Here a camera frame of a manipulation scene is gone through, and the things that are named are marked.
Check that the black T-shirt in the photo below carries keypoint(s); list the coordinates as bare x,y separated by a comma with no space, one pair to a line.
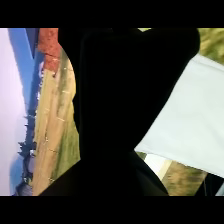
120,100

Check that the white garment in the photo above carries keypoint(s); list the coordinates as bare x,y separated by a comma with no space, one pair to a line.
196,123

